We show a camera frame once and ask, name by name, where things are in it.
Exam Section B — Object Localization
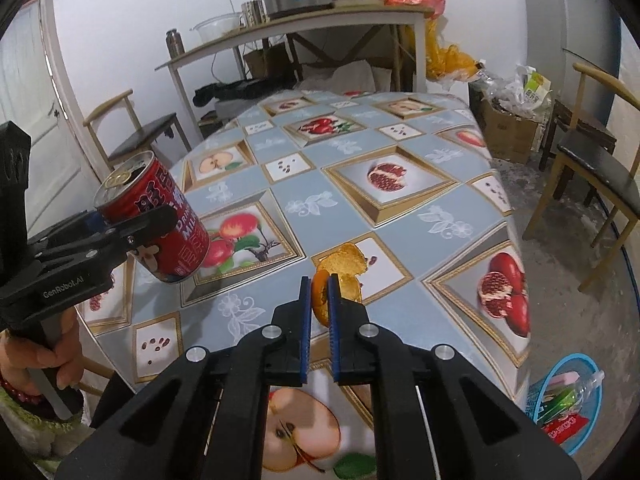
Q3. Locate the blue plastic basket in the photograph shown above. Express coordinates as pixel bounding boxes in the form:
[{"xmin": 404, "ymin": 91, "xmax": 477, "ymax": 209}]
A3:
[{"xmin": 527, "ymin": 353, "xmax": 606, "ymax": 457}]

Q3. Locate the yellow plastic bag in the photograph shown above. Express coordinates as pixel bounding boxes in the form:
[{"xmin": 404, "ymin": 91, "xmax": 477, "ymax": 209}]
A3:
[{"xmin": 405, "ymin": 17, "xmax": 478, "ymax": 83}]

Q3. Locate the wooden chair black seat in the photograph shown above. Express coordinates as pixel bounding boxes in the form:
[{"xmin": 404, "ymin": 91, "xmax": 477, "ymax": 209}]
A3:
[
  {"xmin": 82, "ymin": 89, "xmax": 193, "ymax": 171},
  {"xmin": 522, "ymin": 62, "xmax": 640, "ymax": 293}
]

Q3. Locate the large orange peel piece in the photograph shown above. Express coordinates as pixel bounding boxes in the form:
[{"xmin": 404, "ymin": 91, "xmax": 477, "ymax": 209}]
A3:
[{"xmin": 314, "ymin": 242, "xmax": 368, "ymax": 303}]

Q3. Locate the cardboard box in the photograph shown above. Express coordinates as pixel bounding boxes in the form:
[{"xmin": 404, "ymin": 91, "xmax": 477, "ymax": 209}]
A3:
[
  {"xmin": 243, "ymin": 42, "xmax": 297, "ymax": 81},
  {"xmin": 480, "ymin": 95, "xmax": 543, "ymax": 165}
]

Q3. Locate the black bag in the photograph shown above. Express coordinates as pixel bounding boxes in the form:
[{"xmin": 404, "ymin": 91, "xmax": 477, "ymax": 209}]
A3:
[{"xmin": 192, "ymin": 76, "xmax": 296, "ymax": 108}]

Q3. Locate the green label plastic bottle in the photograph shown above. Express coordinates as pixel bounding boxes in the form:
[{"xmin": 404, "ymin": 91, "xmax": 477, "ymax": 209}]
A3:
[{"xmin": 545, "ymin": 370, "xmax": 606, "ymax": 413}]

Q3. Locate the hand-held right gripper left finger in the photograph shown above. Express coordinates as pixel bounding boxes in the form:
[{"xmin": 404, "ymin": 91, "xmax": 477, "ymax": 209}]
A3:
[{"xmin": 54, "ymin": 276, "xmax": 313, "ymax": 480}]

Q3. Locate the dark brown stool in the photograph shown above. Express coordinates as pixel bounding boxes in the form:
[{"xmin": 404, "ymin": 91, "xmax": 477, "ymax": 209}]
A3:
[{"xmin": 539, "ymin": 99, "xmax": 618, "ymax": 171}]

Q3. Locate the white plastic bags pile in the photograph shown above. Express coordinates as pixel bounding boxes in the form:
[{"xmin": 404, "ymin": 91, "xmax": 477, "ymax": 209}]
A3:
[{"xmin": 472, "ymin": 62, "xmax": 553, "ymax": 121}]

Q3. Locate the steel canister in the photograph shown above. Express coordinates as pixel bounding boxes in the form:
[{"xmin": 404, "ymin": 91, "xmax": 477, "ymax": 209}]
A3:
[{"xmin": 241, "ymin": 0, "xmax": 267, "ymax": 28}]

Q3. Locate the red snack packet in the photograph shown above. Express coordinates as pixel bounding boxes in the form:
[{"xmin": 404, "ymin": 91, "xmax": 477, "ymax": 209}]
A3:
[{"xmin": 542, "ymin": 412, "xmax": 593, "ymax": 448}]

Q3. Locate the silver refrigerator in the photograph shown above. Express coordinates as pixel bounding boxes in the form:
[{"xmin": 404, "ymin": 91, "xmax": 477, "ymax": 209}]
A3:
[{"xmin": 517, "ymin": 0, "xmax": 623, "ymax": 126}]

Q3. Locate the red drink can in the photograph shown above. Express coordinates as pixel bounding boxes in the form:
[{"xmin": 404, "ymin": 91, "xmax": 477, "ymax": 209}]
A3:
[{"xmin": 93, "ymin": 150, "xmax": 211, "ymax": 285}]

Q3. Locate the small orange peel piece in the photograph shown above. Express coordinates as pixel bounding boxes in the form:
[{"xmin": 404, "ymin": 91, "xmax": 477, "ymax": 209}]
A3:
[{"xmin": 311, "ymin": 269, "xmax": 333, "ymax": 328}]

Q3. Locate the person's left hand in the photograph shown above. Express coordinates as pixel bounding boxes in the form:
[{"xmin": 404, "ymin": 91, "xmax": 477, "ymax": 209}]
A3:
[{"xmin": 0, "ymin": 307, "xmax": 84, "ymax": 398}]

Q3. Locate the steel thermos bottle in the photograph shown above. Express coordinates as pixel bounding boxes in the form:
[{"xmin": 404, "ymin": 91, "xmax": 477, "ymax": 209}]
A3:
[{"xmin": 166, "ymin": 28, "xmax": 186, "ymax": 59}]

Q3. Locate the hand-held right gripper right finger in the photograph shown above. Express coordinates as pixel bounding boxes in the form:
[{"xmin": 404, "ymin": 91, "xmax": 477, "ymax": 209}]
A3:
[{"xmin": 327, "ymin": 275, "xmax": 581, "ymax": 480}]

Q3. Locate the person's left forearm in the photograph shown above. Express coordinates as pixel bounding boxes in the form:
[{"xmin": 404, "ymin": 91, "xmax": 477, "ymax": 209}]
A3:
[{"xmin": 0, "ymin": 385, "xmax": 96, "ymax": 461}]

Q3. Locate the red bead bracelet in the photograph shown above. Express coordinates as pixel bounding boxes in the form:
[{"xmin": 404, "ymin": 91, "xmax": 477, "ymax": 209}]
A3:
[{"xmin": 0, "ymin": 375, "xmax": 46, "ymax": 406}]

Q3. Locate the clear plastic bowl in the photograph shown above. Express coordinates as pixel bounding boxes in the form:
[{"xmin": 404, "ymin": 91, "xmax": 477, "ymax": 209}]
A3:
[{"xmin": 190, "ymin": 12, "xmax": 243, "ymax": 45}]

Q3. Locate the white sack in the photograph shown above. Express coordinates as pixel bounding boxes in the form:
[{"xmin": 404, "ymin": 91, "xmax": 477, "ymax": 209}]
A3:
[{"xmin": 300, "ymin": 59, "xmax": 376, "ymax": 93}]

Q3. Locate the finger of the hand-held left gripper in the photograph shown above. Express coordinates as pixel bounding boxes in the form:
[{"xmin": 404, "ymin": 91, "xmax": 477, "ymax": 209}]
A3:
[
  {"xmin": 29, "ymin": 209, "xmax": 107, "ymax": 257},
  {"xmin": 36, "ymin": 204, "xmax": 179, "ymax": 287}
]

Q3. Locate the table with fruit print cloth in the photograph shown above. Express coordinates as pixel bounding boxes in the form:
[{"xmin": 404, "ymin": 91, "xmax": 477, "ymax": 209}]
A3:
[{"xmin": 75, "ymin": 90, "xmax": 532, "ymax": 480}]

